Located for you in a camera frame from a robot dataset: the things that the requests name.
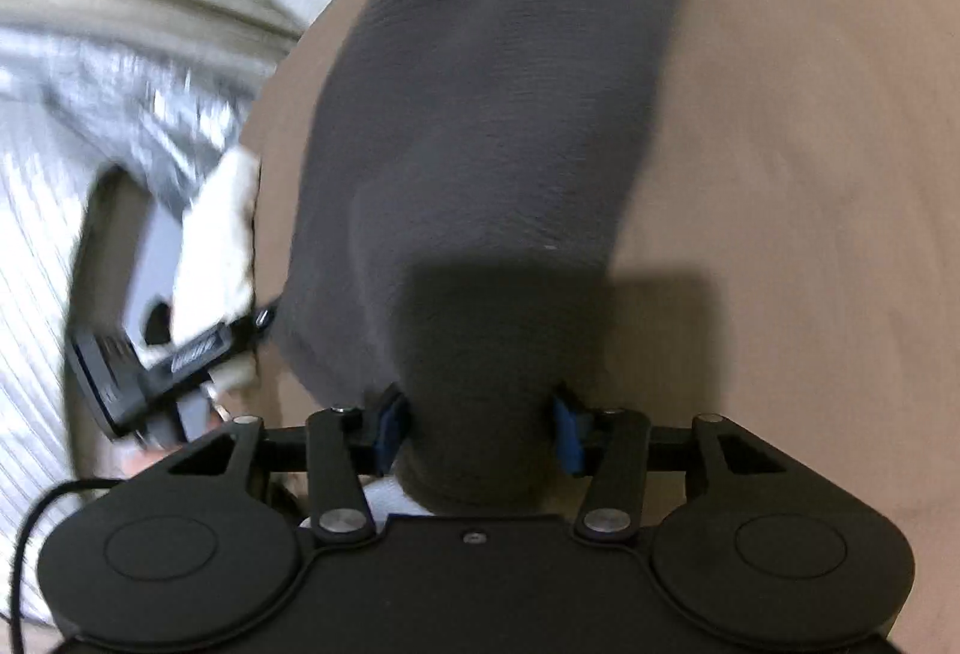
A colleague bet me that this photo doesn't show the silver plastic bag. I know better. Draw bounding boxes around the silver plastic bag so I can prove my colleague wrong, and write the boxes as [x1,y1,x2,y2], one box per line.
[0,35,260,227]

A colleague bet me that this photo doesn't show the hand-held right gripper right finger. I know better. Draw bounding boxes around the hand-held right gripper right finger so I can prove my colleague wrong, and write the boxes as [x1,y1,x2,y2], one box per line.
[550,388,796,546]

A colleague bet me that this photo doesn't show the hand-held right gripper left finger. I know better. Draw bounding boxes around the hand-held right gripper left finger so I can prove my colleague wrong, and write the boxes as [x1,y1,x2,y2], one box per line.
[161,384,412,546]

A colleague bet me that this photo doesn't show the white fleece garment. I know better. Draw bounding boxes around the white fleece garment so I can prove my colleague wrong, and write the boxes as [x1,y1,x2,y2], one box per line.
[142,148,263,400]

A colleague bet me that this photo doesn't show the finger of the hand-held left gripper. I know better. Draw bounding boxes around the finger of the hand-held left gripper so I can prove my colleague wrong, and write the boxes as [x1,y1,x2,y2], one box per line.
[225,294,286,355]

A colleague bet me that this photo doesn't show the black cable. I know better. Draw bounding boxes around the black cable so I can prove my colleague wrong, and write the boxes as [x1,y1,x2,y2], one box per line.
[11,478,121,654]

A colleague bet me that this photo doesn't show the quilted silver insulation sheet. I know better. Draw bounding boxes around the quilted silver insulation sheet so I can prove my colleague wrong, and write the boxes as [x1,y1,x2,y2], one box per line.
[0,121,151,625]

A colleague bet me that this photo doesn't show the dark brown knit sweater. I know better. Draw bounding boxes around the dark brown knit sweater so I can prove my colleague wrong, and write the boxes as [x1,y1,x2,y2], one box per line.
[274,0,687,509]

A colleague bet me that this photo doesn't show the brown cardboard board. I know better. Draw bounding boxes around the brown cardboard board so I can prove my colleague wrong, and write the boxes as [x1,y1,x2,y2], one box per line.
[67,165,151,355]

